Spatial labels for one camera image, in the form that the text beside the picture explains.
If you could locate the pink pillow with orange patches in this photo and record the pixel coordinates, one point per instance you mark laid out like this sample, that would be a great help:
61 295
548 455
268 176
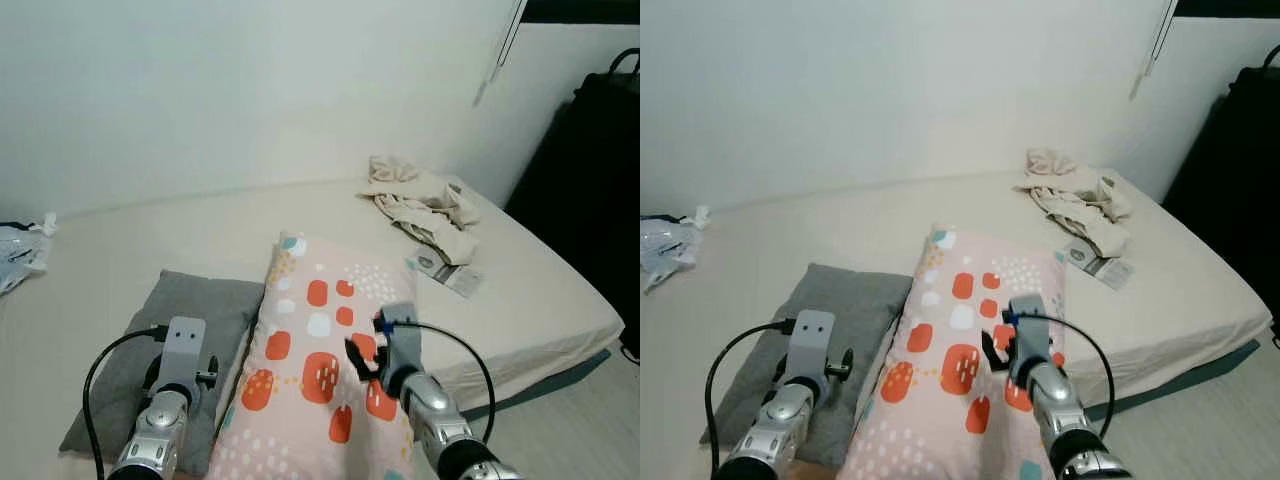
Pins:
300 400
940 420

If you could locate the grey pillow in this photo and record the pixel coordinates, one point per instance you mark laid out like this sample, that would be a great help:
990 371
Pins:
850 290
200 295

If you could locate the printed paper booklet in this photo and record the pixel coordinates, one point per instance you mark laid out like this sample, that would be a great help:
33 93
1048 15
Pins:
1105 268
455 278

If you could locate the white mattress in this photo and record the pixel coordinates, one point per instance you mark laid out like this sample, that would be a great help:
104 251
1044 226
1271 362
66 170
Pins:
200 230
850 220

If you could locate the crumpled beige cloth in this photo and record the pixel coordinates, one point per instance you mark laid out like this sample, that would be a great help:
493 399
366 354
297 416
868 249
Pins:
425 200
1080 195

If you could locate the crumpled clear plastic bag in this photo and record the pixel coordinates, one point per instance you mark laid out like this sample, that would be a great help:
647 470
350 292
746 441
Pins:
20 255
665 250

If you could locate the white blind wand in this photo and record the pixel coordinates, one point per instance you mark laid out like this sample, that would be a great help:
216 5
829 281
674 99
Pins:
508 40
1160 40

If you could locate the dark window opening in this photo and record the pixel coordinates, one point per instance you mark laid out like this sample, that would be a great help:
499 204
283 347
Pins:
580 10
1230 7

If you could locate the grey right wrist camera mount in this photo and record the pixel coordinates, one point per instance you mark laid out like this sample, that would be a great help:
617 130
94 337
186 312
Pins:
402 340
1028 330

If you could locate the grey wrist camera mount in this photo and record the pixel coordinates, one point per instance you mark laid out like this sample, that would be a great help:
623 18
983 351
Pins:
1028 330
402 340
812 340
183 345

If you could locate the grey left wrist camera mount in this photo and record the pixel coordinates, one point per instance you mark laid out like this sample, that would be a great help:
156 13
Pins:
812 340
183 345

